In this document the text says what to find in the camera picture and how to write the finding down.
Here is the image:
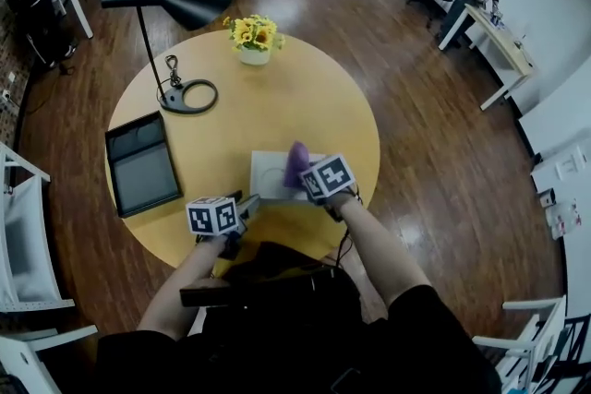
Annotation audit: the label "white red-print packets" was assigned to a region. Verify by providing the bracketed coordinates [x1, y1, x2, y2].
[546, 197, 584, 241]

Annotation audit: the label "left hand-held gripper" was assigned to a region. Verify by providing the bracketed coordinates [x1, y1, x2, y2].
[186, 193, 262, 258]

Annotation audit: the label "black chest-mounted device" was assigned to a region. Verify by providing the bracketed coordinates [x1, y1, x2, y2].
[178, 266, 337, 309]

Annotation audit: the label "white rectangular box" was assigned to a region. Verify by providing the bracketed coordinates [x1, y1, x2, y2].
[249, 149, 325, 202]

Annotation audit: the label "person's right forearm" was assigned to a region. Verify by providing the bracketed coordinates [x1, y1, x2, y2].
[328, 192, 434, 309]

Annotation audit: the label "metal carabiner keychain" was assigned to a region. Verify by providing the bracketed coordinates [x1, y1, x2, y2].
[164, 54, 185, 90]

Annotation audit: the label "person's black shirt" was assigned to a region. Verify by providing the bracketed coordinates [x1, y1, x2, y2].
[93, 241, 503, 394]

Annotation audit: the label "person's left forearm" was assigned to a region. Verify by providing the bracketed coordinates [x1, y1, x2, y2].
[136, 236, 228, 341]

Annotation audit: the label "black desk lamp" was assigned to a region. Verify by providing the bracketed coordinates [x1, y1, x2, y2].
[100, 0, 235, 115]

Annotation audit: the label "black cable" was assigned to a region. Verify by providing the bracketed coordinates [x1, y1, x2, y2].
[334, 229, 355, 267]

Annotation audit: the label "sunflowers in white pot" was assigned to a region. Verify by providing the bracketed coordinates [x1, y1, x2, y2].
[222, 14, 287, 66]

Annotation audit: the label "white shelf unit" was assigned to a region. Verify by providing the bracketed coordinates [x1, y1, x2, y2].
[0, 141, 76, 314]
[0, 324, 100, 394]
[472, 293, 570, 394]

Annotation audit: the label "purple cloth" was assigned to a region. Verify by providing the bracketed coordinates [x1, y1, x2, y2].
[282, 139, 312, 191]

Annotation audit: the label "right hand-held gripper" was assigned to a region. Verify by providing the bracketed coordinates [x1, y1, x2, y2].
[300, 154, 357, 205]

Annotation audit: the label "black rectangular tray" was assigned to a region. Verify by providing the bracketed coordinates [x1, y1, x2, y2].
[103, 110, 184, 220]

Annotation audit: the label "wooden desk white legs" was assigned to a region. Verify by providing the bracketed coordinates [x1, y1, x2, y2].
[437, 3, 537, 113]

